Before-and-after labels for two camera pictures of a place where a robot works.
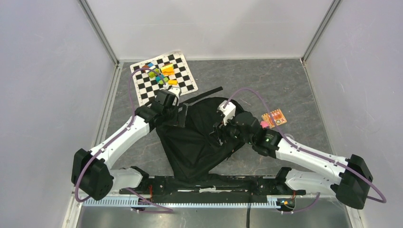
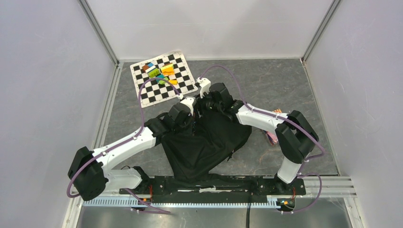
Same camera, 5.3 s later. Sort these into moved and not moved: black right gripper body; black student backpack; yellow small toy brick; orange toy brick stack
Moved: black right gripper body
Not moved: black student backpack; orange toy brick stack; yellow small toy brick
